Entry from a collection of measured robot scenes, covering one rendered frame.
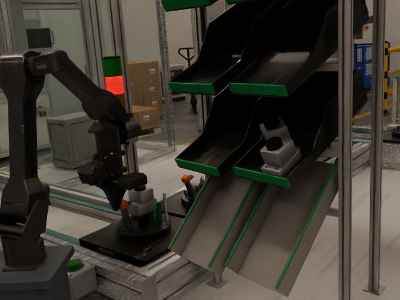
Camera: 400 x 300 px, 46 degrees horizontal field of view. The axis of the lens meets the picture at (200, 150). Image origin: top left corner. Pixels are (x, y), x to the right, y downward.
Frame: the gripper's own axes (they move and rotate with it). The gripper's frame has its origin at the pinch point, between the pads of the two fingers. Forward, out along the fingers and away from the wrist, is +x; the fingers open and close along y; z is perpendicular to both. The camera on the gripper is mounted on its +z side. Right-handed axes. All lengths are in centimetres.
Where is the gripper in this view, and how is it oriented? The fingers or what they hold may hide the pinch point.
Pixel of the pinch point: (114, 197)
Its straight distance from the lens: 117.4
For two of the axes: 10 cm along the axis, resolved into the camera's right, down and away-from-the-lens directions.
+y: 7.8, 1.0, -6.2
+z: -6.3, 2.2, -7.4
